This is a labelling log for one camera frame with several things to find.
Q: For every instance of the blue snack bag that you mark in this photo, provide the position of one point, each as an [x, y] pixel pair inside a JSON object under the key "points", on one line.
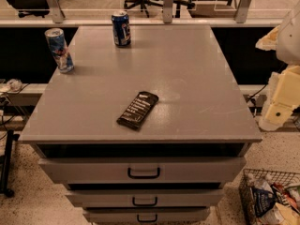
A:
{"points": [[264, 200]]}

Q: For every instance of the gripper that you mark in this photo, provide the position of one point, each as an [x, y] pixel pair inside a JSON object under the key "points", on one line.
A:
{"points": [[290, 41]]}

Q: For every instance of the wire basket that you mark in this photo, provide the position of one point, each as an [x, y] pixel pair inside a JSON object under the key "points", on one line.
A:
{"points": [[246, 194]]}

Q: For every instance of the middle grey drawer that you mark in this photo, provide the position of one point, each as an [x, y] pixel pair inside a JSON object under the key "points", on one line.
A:
{"points": [[142, 198]]}

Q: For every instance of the crumpled plastic clutter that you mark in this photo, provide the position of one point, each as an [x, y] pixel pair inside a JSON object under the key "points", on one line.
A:
{"points": [[13, 85]]}

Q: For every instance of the metal railing frame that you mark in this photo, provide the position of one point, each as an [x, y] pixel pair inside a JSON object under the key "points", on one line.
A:
{"points": [[214, 12]]}

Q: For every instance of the black stand with wheel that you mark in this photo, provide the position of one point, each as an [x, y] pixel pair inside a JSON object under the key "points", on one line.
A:
{"points": [[5, 164]]}

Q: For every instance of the grey drawer cabinet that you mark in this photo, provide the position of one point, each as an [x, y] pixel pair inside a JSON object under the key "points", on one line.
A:
{"points": [[200, 112]]}

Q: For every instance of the black office chair centre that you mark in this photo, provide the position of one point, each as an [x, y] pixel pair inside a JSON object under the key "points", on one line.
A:
{"points": [[142, 4]]}

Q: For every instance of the black snack bar packet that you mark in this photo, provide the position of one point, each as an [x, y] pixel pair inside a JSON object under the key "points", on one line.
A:
{"points": [[137, 111]]}

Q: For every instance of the yellow snack bag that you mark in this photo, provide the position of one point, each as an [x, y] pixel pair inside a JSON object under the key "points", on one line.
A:
{"points": [[287, 216]]}

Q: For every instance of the grey drawer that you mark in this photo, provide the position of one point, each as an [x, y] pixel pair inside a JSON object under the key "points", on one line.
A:
{"points": [[142, 198], [146, 215], [126, 170]]}

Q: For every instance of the bottom grey drawer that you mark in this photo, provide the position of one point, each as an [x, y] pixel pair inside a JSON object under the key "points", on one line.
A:
{"points": [[146, 215]]}

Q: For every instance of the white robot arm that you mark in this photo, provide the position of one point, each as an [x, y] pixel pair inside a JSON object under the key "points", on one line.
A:
{"points": [[284, 39]]}

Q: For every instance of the red snack bag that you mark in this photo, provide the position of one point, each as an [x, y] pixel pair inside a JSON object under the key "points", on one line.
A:
{"points": [[283, 196]]}

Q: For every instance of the top grey drawer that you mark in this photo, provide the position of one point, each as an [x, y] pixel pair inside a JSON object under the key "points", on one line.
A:
{"points": [[126, 170]]}

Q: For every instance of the blue pepsi can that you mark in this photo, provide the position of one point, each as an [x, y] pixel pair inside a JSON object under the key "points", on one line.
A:
{"points": [[121, 29]]}

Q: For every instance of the light blue red bull can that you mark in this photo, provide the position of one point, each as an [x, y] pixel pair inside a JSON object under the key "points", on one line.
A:
{"points": [[59, 49]]}

